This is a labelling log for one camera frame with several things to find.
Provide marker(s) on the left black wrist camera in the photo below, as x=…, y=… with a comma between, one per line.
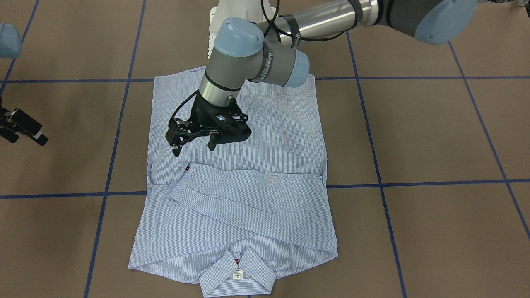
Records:
x=229, y=123

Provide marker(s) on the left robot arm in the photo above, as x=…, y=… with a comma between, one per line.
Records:
x=268, y=52

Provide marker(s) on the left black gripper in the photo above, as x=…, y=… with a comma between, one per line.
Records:
x=201, y=112

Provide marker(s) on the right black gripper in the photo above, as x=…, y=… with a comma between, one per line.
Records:
x=17, y=123

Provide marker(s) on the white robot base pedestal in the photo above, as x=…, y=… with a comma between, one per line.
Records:
x=234, y=27

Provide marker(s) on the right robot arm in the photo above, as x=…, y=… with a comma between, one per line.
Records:
x=10, y=42

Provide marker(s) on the blue striped button shirt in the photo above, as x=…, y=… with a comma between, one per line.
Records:
x=236, y=219

